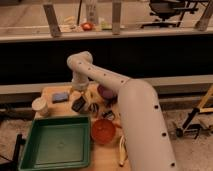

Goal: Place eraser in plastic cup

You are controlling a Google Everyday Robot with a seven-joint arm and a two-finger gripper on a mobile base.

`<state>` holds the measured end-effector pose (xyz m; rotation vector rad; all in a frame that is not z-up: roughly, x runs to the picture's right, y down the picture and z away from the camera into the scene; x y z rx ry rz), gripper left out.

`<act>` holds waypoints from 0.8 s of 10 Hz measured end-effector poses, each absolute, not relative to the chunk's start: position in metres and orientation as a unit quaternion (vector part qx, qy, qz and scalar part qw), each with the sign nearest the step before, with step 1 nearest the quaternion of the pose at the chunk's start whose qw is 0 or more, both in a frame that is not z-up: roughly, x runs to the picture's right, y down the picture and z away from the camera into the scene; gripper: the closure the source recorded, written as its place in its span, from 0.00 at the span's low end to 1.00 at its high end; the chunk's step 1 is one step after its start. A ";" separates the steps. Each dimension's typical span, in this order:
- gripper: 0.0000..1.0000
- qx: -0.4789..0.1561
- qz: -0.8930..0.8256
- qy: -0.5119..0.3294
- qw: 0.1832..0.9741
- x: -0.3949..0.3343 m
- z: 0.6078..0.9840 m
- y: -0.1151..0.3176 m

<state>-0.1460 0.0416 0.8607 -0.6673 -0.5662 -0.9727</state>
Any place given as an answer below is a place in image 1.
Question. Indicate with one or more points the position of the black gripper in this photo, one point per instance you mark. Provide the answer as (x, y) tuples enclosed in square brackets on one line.
[(79, 105)]

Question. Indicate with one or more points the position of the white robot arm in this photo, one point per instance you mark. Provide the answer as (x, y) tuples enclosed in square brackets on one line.
[(147, 141)]

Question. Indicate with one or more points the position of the white plastic cup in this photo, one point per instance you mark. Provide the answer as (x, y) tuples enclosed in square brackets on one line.
[(40, 106)]

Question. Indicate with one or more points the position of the striped small object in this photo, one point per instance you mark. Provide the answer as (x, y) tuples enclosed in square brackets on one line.
[(94, 109)]

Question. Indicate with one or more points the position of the purple round object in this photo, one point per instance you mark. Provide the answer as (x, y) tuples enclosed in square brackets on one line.
[(105, 93)]

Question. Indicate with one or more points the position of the small black white object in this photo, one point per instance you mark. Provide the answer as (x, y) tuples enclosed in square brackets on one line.
[(108, 115)]

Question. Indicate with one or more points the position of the orange plastic bowl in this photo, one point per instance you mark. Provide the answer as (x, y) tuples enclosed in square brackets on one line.
[(103, 131)]

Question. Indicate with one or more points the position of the green plastic tray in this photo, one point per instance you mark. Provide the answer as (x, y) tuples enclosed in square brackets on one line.
[(56, 144)]

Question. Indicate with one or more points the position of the yellow banana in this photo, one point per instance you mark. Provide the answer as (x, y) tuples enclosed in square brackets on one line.
[(122, 152)]

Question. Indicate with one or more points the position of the red round object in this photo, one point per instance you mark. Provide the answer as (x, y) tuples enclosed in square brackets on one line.
[(87, 26)]

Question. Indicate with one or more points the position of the yellow black stand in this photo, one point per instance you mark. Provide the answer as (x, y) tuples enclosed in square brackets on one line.
[(187, 126)]

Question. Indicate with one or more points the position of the black office chair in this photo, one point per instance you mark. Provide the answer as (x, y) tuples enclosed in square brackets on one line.
[(165, 9)]

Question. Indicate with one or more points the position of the grey metal post left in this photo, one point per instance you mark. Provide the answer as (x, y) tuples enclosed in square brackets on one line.
[(52, 20)]

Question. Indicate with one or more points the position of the grey metal post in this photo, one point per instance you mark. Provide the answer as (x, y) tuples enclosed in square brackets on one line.
[(52, 20), (116, 16)]

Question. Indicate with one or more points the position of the grey metal post middle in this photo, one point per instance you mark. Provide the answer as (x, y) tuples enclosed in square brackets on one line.
[(116, 16)]

